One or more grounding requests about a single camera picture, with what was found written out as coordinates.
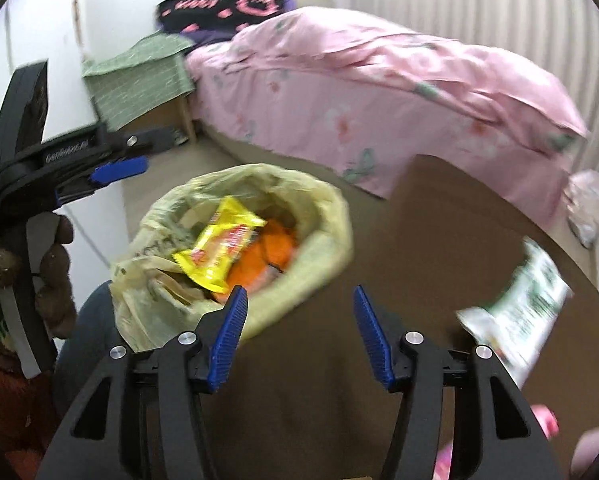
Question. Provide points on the pink floral bed sheet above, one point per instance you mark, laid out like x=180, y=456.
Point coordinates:
x=289, y=105

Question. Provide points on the person's leg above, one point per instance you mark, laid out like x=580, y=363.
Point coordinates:
x=89, y=320

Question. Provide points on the beige upholstered bed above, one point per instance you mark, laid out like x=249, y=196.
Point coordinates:
x=312, y=1

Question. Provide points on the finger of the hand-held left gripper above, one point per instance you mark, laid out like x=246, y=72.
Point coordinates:
x=119, y=170
x=134, y=141

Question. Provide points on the pink bottle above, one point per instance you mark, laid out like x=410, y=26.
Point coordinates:
x=594, y=455

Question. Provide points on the pink floral duvet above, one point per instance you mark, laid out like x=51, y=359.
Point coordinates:
x=404, y=60

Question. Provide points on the orange packet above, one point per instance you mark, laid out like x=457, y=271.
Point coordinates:
x=269, y=255

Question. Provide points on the wooden nightstand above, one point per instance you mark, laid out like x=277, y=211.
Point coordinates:
x=187, y=115

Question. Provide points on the person's left hand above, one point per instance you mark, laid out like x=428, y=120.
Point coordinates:
x=54, y=280

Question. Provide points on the white green packet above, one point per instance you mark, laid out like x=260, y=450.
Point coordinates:
x=524, y=310

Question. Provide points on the yellow plastic bag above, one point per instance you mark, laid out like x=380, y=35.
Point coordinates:
x=309, y=260

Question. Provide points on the green checked cloth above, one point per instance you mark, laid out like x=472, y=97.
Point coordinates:
x=134, y=80

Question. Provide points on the yellow packet with red label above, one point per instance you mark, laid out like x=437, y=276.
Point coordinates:
x=214, y=250

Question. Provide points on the white pleated curtain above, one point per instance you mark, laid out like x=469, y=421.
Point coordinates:
x=479, y=5

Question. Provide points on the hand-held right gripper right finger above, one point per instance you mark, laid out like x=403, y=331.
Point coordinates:
x=374, y=345

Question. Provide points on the black pink printed blanket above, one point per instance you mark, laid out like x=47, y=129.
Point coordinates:
x=214, y=7

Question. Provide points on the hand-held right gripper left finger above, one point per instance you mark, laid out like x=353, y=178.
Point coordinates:
x=227, y=345

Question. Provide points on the white crumpled plastic bag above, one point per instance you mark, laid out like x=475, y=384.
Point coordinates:
x=587, y=205

